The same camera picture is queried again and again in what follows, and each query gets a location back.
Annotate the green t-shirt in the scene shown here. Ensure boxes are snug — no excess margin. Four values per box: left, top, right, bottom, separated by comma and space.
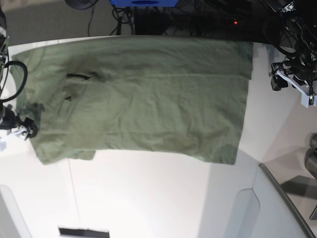
13, 35, 253, 165

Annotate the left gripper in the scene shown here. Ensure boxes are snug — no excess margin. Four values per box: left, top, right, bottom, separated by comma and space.
270, 58, 317, 95

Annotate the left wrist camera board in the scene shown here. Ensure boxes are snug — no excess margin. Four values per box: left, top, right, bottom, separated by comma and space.
301, 94, 317, 108

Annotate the blue box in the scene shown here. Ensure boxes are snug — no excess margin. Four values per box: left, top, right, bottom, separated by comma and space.
110, 0, 178, 7

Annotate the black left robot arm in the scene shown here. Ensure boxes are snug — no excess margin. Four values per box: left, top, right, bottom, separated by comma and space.
263, 0, 317, 99

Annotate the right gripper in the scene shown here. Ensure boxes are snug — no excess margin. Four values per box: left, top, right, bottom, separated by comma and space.
0, 109, 38, 140

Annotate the grey metal cylinder stand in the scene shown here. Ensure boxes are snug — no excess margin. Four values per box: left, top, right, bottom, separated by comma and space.
304, 133, 317, 179

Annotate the black round fan base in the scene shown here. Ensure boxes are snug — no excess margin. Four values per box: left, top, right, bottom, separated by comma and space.
65, 0, 98, 10

